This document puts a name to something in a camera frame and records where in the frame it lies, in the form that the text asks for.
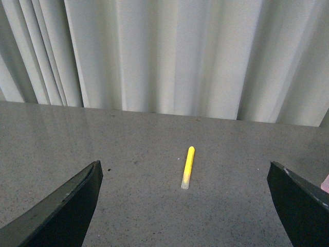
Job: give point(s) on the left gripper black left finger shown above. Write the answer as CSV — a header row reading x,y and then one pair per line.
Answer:
x,y
63,217

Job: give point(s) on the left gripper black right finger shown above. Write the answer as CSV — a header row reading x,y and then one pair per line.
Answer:
x,y
301,206

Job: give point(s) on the pink mesh cup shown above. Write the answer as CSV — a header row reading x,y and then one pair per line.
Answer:
x,y
325,184

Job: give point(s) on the yellow highlighter pen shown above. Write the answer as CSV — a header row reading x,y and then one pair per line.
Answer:
x,y
188,168

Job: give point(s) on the white pleated curtain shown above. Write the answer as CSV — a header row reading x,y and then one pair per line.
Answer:
x,y
264,61

